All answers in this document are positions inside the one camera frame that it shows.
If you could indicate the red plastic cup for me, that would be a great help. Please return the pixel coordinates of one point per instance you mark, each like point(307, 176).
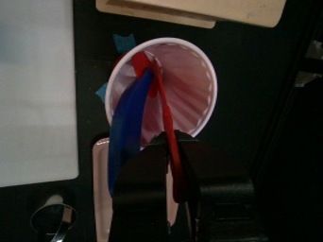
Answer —
point(189, 88)

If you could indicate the light wooden box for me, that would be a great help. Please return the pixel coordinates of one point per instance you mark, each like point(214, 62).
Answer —
point(210, 9)

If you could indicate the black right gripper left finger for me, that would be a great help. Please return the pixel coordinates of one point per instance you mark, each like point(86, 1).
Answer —
point(143, 189)

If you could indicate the red plastic knife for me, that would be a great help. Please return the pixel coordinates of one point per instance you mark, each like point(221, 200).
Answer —
point(167, 116)

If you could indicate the blue tape piece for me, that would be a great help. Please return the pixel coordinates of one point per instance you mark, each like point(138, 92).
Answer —
point(125, 44)
point(102, 92)

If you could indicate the white cutting board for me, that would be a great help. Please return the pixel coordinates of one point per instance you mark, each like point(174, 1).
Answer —
point(34, 94)

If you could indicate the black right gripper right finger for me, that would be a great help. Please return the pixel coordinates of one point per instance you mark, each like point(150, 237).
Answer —
point(219, 208)

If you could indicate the blue plastic spoon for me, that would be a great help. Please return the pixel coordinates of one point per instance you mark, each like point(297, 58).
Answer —
point(126, 132)

